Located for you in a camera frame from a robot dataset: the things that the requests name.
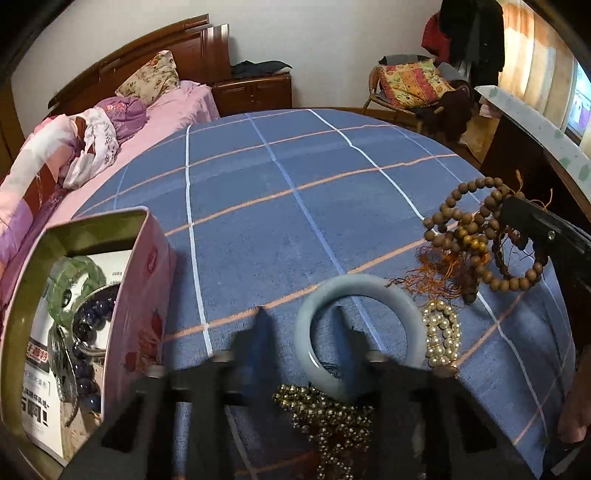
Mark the pale blue jade bangle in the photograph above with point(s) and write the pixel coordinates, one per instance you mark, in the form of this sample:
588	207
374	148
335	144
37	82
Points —
304	332

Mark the white patterned garment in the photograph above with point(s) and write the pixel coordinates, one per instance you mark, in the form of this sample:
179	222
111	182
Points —
98	147

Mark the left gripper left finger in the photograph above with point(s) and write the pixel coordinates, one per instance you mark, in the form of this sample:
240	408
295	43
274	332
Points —
178	418

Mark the printed paper liner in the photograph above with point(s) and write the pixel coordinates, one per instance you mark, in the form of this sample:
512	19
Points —
60	428

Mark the pink bed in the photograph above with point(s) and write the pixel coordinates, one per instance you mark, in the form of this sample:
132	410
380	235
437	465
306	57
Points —
191	103

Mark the hanging dark coats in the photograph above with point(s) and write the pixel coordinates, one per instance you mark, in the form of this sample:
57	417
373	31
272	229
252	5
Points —
469	34

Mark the desk with patterned cover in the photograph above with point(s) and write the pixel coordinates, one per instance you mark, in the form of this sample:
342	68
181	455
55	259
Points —
528	150

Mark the wooden nightstand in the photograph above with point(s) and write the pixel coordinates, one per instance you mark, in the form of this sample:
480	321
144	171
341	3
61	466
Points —
273	92

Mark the dark clothes on nightstand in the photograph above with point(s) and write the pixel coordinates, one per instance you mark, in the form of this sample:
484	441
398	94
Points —
249	70

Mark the striped patchwork quilt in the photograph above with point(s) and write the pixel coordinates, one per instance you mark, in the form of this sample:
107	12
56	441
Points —
33	178

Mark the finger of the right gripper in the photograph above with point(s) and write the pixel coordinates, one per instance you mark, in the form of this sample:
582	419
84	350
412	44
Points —
566	244

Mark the right hand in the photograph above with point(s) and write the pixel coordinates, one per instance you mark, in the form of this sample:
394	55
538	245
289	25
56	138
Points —
575	418

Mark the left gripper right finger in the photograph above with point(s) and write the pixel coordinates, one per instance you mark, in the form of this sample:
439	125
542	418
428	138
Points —
423	424

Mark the floral pillow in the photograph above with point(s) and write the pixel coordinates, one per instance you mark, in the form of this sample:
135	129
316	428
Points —
155	78

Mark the wooden headboard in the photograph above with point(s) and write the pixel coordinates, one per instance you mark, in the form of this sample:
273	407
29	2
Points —
199	48

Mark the chair with colourful cushion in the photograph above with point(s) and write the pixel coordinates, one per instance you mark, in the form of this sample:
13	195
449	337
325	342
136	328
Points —
418	91

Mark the blue plaid tablecloth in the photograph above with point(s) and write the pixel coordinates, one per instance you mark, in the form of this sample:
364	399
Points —
262	208

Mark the purple folded garment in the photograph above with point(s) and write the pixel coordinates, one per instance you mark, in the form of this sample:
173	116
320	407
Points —
128	115

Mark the gold tin box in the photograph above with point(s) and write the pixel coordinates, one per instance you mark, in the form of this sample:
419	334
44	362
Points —
138	325

